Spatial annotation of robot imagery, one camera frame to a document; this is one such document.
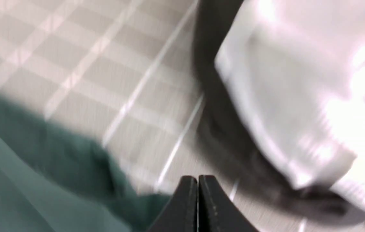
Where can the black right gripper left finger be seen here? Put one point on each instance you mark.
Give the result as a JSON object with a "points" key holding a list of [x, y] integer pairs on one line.
{"points": [[180, 213]]}

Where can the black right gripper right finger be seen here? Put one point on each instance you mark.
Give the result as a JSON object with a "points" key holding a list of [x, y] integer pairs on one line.
{"points": [[216, 212]]}

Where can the green long-sleeved shirt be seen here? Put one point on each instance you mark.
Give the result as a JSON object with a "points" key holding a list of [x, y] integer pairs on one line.
{"points": [[52, 180]]}

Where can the white crumpled shirt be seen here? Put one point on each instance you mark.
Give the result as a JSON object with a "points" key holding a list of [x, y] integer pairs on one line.
{"points": [[295, 71]]}

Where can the black garment under pile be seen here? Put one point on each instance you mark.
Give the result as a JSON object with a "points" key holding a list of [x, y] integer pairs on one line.
{"points": [[221, 129]]}

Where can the grey checkered tablecloth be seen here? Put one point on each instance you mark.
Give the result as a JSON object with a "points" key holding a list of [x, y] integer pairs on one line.
{"points": [[120, 71]]}

